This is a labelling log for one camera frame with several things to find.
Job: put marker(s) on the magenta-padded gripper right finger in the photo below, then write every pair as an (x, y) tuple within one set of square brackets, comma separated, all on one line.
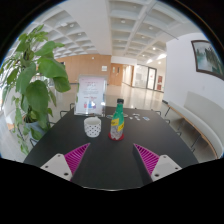
[(148, 159)]

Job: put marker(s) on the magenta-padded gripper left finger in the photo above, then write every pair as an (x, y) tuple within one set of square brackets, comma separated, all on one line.
[(76, 156)]

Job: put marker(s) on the green drink bottle yellow label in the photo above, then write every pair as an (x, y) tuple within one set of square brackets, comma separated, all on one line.
[(117, 121)]

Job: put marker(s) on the white dotted cup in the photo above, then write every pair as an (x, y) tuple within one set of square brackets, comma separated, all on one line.
[(92, 127)]

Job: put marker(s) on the small blue card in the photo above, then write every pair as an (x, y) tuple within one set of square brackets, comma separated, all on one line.
[(146, 118)]

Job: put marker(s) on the clear acrylic sign stand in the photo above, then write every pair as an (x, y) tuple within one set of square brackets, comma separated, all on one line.
[(90, 95)]

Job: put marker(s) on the long white bench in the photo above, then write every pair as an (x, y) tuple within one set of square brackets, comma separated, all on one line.
[(203, 116)]

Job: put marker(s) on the green potted plant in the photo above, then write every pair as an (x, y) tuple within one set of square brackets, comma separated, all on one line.
[(36, 95)]

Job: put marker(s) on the framed landscape picture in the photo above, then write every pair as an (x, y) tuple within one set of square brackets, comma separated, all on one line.
[(208, 58)]

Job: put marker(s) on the recessed ceiling lights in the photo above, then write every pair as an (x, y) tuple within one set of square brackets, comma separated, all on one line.
[(123, 21)]

